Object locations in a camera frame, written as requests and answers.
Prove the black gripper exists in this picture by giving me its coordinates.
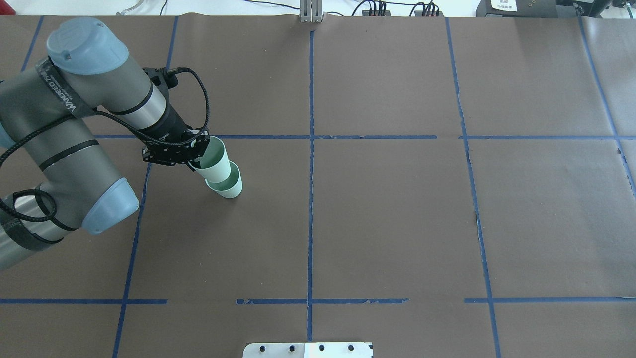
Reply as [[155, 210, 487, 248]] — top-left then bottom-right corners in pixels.
[[136, 104, 210, 172]]

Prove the green cup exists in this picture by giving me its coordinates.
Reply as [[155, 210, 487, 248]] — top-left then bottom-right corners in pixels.
[[204, 161, 243, 199], [197, 136, 231, 183]]

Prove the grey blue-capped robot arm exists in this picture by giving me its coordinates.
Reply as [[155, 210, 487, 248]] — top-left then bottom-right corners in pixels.
[[1, 17, 210, 269]]

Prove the green cup standing on table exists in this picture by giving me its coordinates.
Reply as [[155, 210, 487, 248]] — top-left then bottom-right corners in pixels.
[[204, 161, 243, 199]]

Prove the black power strip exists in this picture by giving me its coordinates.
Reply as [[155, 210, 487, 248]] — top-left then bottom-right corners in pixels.
[[362, 6, 392, 17]]

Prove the aluminium frame post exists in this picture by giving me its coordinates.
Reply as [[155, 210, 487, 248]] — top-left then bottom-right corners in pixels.
[[299, 0, 324, 23]]

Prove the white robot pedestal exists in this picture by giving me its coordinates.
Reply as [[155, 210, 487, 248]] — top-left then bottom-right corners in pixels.
[[242, 342, 374, 358]]

